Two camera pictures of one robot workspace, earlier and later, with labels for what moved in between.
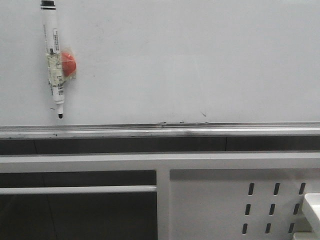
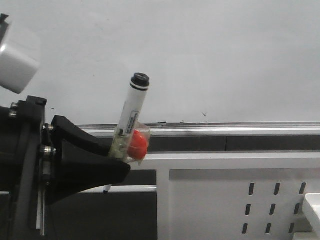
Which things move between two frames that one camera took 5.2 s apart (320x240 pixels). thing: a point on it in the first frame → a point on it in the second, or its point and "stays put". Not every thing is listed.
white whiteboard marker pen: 54,57 → 139,85
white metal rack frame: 201,196 stays put
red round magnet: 68,64 → 137,148
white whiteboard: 164,69 stays put
